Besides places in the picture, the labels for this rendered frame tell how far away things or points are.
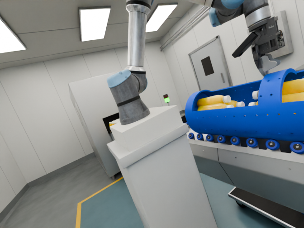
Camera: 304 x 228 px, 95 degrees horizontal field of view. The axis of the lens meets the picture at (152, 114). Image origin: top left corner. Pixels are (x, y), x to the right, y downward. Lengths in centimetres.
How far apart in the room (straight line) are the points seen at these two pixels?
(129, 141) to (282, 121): 54
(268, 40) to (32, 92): 540
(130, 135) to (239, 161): 56
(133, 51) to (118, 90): 23
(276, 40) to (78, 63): 531
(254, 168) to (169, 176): 39
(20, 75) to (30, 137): 182
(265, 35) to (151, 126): 55
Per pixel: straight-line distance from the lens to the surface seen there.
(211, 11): 72
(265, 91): 67
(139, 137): 54
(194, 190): 75
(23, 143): 553
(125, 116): 64
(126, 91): 62
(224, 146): 86
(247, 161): 82
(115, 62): 574
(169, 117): 60
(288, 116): 64
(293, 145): 73
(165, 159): 61
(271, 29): 74
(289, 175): 78
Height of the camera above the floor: 132
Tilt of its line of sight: 8 degrees down
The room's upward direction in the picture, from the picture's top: 20 degrees counter-clockwise
